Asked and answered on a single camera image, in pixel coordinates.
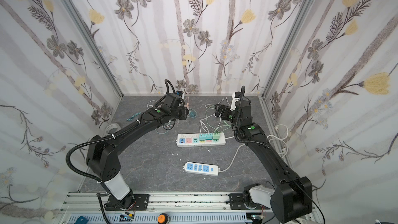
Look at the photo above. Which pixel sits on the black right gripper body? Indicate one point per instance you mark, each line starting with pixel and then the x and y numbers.
pixel 222 110

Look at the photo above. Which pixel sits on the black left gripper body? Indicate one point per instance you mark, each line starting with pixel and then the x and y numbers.
pixel 182 112

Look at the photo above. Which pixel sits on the white six-outlet colourful power strip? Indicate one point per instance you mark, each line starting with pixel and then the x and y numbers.
pixel 198 140

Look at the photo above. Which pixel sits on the white power strip blue outlets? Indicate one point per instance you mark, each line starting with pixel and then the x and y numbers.
pixel 200 168

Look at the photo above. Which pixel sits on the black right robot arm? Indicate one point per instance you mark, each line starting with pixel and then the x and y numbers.
pixel 293 196

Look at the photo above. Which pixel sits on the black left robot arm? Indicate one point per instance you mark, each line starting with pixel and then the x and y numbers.
pixel 103 153

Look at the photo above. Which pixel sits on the clear tape roll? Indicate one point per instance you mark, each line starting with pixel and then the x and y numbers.
pixel 112 128

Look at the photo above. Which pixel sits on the orange emergency button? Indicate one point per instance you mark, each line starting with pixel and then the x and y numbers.
pixel 163 218

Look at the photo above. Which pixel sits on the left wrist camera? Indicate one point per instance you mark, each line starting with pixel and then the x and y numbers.
pixel 180 93

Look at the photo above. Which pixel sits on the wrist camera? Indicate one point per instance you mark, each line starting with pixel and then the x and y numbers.
pixel 235 99
pixel 180 93

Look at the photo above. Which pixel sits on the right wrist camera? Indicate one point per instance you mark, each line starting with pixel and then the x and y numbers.
pixel 235 99

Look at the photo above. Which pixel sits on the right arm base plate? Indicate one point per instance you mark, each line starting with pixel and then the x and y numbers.
pixel 237 201

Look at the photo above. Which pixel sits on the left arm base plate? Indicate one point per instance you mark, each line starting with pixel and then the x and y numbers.
pixel 135 202

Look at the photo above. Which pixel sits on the aluminium rail frame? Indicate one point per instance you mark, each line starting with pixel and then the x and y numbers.
pixel 181 207

